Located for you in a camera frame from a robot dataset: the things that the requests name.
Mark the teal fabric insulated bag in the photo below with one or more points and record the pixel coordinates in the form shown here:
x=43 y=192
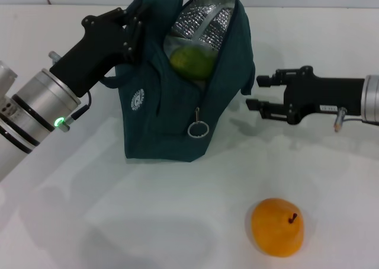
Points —
x=165 y=126

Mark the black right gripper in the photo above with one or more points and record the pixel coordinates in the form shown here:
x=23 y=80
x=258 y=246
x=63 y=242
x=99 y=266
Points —
x=325 y=94

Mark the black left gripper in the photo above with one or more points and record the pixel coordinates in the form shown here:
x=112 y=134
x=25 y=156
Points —
x=94 y=52

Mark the green cucumber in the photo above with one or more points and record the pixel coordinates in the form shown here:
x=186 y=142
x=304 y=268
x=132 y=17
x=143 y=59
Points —
x=192 y=63

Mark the orange yellow pear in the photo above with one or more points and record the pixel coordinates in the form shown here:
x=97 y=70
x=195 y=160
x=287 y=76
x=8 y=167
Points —
x=275 y=230

